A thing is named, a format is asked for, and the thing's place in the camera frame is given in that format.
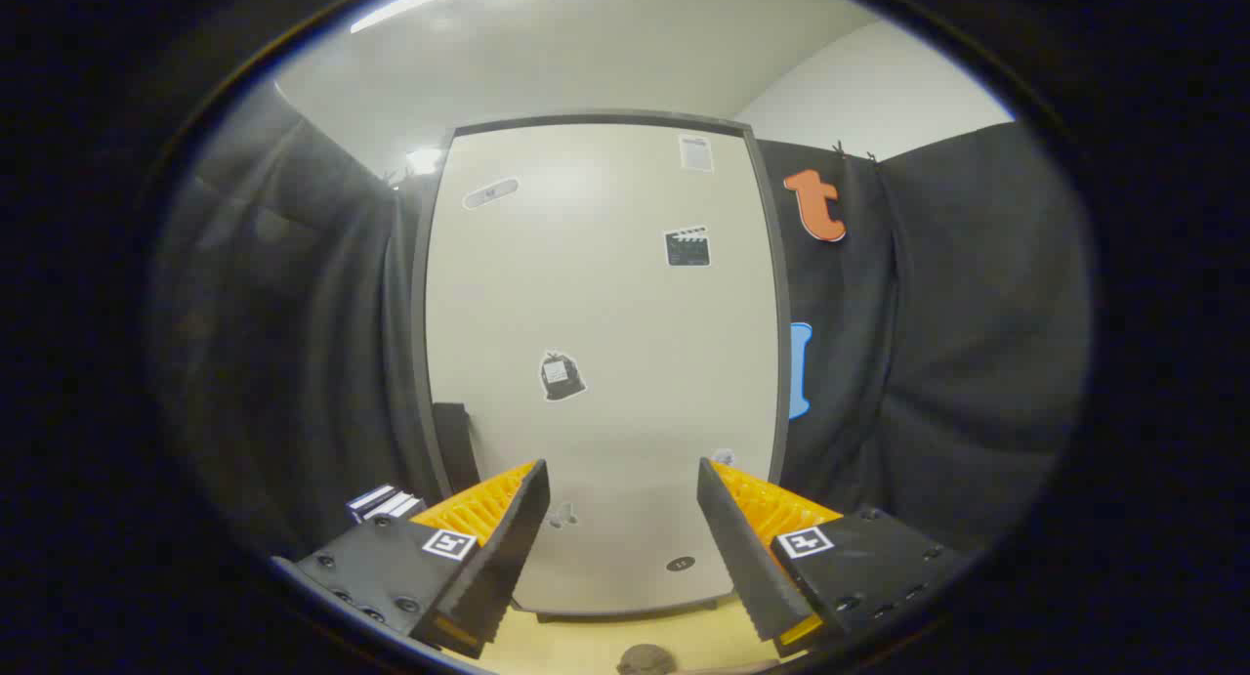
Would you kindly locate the black backdrop cloth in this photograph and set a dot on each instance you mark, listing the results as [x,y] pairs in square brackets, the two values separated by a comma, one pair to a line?
[977,314]

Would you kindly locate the brown fluffy shoe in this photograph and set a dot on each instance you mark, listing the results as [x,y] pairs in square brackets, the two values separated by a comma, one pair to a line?
[645,661]

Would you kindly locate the grey shoe cabinet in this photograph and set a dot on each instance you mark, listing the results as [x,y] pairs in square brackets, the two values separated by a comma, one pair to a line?
[784,314]

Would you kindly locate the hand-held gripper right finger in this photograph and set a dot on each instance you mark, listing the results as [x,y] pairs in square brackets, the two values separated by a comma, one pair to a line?
[742,558]

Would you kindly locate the grey cover book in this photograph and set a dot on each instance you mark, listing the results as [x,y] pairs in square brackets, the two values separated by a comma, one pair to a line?
[400,507]

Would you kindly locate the dark blue spine book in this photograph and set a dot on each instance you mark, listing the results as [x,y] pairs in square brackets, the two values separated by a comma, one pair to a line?
[369,499]

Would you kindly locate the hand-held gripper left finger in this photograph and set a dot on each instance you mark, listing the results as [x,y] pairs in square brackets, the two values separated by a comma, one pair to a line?
[508,558]

